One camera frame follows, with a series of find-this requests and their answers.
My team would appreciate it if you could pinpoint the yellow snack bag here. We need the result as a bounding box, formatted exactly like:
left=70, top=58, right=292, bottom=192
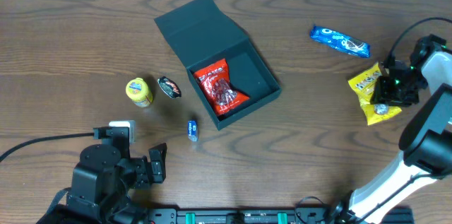
left=348, top=63, right=402, bottom=126

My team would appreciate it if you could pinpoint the yellow Mentos gum bottle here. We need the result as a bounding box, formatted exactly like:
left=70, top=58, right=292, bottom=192
left=126, top=78, right=153, bottom=107

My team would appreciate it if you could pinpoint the blue Oreo cookie pack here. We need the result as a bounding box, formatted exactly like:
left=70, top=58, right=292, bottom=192
left=309, top=25, right=370, bottom=59

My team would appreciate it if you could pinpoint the red snack bag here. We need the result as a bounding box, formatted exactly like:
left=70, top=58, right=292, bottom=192
left=193, top=59, right=249, bottom=116

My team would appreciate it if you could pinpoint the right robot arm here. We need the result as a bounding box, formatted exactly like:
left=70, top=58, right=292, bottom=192
left=326, top=35, right=451, bottom=223

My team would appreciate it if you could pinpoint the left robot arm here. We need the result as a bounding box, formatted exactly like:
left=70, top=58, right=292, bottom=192
left=37, top=137, right=167, bottom=224

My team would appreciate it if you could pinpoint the blue Eclipse mint tin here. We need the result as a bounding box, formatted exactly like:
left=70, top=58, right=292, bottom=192
left=187, top=120, right=198, bottom=142

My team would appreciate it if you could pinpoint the black Mars candy wrapper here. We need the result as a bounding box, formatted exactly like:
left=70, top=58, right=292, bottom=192
left=157, top=76, right=182, bottom=99

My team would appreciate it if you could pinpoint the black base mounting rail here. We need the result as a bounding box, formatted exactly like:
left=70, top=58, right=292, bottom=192
left=148, top=207, right=326, bottom=224

